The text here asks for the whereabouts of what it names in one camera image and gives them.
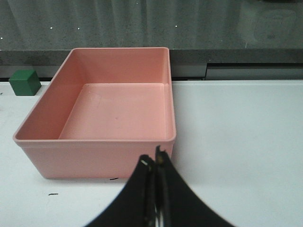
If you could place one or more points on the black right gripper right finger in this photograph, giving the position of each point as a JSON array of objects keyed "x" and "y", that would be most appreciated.
[{"x": 177, "y": 204}]

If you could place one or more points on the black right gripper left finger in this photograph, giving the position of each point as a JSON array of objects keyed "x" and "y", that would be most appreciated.
[{"x": 134, "y": 206}]

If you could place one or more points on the pink plastic bin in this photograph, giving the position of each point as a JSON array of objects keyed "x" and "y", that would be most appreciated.
[{"x": 103, "y": 109}]

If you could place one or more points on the green cube block centre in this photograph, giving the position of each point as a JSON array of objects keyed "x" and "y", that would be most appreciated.
[{"x": 25, "y": 82}]

